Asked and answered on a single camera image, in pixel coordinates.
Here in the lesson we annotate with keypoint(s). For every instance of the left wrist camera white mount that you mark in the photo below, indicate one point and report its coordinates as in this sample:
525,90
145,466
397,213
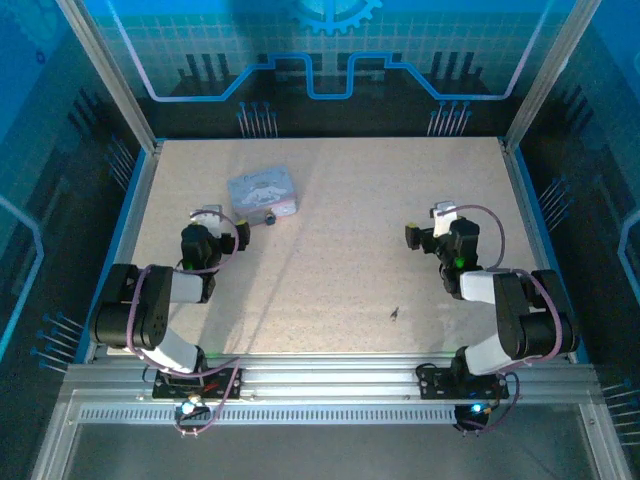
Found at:
212,215

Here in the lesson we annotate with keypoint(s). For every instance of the aluminium table side rail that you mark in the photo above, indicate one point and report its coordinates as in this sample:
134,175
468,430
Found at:
524,225
128,250

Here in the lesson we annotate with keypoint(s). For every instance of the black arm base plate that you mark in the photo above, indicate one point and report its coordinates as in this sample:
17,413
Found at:
165,387
430,382

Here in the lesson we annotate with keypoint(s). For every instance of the light blue cartoon tin box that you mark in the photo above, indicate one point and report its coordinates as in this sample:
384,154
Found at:
262,190

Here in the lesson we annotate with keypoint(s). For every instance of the long aluminium frame rail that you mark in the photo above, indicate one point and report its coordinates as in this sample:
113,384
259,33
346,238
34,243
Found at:
325,375

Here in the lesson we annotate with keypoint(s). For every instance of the aluminium frame post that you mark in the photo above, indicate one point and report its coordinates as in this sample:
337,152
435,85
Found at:
550,75
107,80

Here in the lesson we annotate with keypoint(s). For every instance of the blue table border strip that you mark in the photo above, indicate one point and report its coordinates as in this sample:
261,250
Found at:
89,330
537,225

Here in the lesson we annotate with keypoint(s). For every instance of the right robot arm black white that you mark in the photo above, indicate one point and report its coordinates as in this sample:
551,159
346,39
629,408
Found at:
530,320

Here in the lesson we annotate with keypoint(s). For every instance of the black connector with LED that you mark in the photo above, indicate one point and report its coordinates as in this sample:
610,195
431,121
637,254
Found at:
189,407
472,410

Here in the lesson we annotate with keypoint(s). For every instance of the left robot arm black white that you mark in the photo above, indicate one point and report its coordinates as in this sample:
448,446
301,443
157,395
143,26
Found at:
150,300

